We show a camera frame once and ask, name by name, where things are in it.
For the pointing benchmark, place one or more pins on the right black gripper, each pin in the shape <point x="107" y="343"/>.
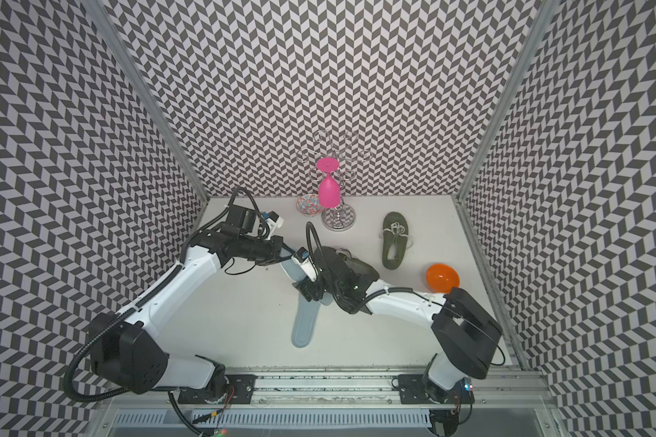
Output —
<point x="309" y="289"/>

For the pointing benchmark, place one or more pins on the far olive green shoe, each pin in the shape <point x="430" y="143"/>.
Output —
<point x="396" y="240"/>

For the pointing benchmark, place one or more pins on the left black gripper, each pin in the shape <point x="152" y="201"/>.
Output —
<point x="276" y="248"/>

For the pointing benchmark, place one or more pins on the orange plastic bowl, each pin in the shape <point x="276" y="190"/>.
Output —
<point x="441" y="278"/>

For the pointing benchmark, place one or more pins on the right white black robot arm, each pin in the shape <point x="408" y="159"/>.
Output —
<point x="466" y="333"/>

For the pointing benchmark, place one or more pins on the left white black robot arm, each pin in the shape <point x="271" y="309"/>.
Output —
<point x="122" y="353"/>

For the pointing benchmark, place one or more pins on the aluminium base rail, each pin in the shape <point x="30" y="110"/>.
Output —
<point x="505" y="387"/>

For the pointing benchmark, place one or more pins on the colourful patterned small bowl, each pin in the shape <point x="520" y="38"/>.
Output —
<point x="309" y="205"/>

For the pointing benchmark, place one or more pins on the grey-blue insole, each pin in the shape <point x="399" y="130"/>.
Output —
<point x="304" y="322"/>
<point x="298" y="271"/>

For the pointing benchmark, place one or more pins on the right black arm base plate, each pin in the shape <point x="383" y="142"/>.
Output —
<point x="417" y="389"/>

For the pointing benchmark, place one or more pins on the pink plastic wine glass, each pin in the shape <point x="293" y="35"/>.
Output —
<point x="329" y="191"/>

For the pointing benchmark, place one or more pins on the clear glass holder stand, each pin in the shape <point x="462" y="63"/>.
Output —
<point x="350" y="156"/>

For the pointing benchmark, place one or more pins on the white slotted cable duct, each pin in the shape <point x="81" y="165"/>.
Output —
<point x="293" y="419"/>

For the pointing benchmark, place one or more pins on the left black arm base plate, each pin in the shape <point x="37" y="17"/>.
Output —
<point x="234" y="388"/>

